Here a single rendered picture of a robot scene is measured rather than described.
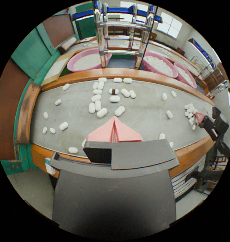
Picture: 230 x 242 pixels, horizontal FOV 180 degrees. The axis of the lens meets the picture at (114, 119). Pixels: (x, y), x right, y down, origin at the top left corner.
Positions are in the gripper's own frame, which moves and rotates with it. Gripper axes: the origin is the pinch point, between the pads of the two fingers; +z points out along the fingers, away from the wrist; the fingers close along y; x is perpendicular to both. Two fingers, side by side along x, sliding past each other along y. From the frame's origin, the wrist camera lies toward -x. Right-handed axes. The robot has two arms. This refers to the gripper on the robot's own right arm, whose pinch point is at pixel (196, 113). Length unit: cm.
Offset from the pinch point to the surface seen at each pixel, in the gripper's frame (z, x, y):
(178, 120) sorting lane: -1.6, 4.1, 18.5
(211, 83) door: 153, -114, -430
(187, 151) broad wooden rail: -14.2, 11.8, 14.8
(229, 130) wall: -52, 15, -447
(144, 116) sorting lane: -0.6, 3.5, 36.8
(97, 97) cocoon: 3, -2, 53
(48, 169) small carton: -20, 14, 71
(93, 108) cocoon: 0, 1, 54
